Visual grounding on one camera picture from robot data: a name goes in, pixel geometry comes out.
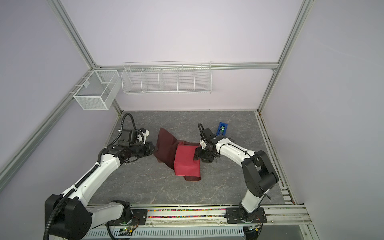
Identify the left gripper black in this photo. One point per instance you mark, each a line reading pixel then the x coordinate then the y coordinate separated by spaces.
pixel 148 145

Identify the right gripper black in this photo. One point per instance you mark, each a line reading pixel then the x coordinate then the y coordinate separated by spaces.
pixel 198 155

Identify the dark red wrapping paper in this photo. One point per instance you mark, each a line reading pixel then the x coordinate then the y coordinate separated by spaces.
pixel 178 155

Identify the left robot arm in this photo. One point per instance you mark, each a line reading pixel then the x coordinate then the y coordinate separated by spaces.
pixel 67 215

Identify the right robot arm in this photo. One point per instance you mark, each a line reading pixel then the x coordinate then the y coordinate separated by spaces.
pixel 259 174

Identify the blue tape dispenser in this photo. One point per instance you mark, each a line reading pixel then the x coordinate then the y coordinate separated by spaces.
pixel 222 129

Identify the small white mesh basket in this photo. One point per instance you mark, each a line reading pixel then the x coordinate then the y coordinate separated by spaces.
pixel 99 90

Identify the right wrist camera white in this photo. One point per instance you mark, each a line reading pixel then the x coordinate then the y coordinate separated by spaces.
pixel 203 145

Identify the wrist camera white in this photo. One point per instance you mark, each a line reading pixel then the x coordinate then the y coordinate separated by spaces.
pixel 142 135
pixel 203 145

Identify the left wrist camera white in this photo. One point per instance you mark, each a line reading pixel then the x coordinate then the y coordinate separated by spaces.
pixel 142 135

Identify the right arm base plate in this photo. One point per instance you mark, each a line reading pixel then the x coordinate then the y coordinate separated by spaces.
pixel 238 215

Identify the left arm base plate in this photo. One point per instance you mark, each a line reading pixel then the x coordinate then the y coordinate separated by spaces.
pixel 137 217

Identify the aluminium front rail frame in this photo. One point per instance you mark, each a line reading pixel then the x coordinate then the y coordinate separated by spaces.
pixel 214 216

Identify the long white wire basket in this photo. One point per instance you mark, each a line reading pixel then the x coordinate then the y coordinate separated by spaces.
pixel 167 77

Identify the white slotted cable duct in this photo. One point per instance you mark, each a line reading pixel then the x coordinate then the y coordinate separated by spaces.
pixel 179 233

